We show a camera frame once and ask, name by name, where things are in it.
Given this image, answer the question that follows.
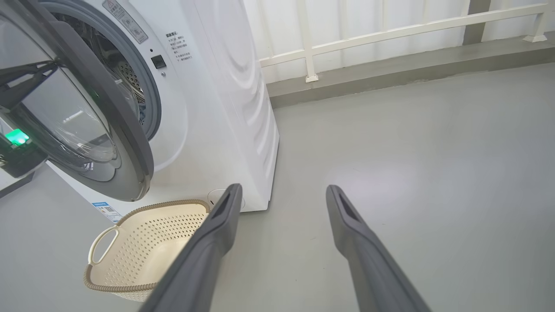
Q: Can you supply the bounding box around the white metal railing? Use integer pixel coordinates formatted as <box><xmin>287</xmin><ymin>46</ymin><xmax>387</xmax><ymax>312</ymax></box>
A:
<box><xmin>243</xmin><ymin>0</ymin><xmax>549</xmax><ymax>83</ymax></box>

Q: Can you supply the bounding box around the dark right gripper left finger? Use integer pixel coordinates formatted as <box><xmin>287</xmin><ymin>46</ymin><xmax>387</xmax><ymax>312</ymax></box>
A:
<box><xmin>139</xmin><ymin>183</ymin><xmax>243</xmax><ymax>312</ymax></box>

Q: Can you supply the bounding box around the white front-load washing machine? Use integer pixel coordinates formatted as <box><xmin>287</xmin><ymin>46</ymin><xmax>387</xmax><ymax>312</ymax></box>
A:
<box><xmin>0</xmin><ymin>0</ymin><xmax>280</xmax><ymax>224</ymax></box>

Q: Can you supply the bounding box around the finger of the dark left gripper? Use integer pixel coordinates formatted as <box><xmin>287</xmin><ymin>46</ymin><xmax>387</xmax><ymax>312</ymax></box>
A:
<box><xmin>0</xmin><ymin>62</ymin><xmax>59</xmax><ymax>85</ymax></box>
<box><xmin>0</xmin><ymin>75</ymin><xmax>48</xmax><ymax>110</ymax></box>

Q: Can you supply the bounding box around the steel washer drum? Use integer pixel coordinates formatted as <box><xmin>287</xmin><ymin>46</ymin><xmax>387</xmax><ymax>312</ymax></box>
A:
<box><xmin>52</xmin><ymin>13</ymin><xmax>146</xmax><ymax>126</ymax></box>

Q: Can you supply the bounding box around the small printed text label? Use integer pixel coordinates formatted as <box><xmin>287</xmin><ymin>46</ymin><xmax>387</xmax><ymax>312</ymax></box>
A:
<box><xmin>165</xmin><ymin>31</ymin><xmax>189</xmax><ymax>61</ymax></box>

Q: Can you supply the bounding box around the cream perforated laundry basket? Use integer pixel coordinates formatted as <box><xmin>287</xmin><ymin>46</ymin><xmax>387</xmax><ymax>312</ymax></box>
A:
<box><xmin>84</xmin><ymin>199</ymin><xmax>212</xmax><ymax>302</ymax></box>

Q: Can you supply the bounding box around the grey warning sticker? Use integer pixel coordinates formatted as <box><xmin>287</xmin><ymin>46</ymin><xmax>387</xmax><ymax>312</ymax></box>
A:
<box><xmin>102</xmin><ymin>0</ymin><xmax>149</xmax><ymax>44</ymax></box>

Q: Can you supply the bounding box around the round drain filter cover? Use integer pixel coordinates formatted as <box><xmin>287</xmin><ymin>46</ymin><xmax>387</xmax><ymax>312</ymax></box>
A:
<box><xmin>207</xmin><ymin>188</ymin><xmax>245</xmax><ymax>211</ymax></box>

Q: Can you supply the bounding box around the black-rimmed glass washer door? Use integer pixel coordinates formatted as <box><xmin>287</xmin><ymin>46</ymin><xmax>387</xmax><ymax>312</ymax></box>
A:
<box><xmin>0</xmin><ymin>0</ymin><xmax>155</xmax><ymax>202</ymax></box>

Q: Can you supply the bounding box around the blue energy label sticker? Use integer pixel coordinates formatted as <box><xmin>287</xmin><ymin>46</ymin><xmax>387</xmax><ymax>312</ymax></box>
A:
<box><xmin>91</xmin><ymin>201</ymin><xmax>123</xmax><ymax>223</ymax></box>

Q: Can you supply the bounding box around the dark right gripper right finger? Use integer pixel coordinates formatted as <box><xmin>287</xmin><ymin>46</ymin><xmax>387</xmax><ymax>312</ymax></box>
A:
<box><xmin>326</xmin><ymin>185</ymin><xmax>432</xmax><ymax>312</ymax></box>

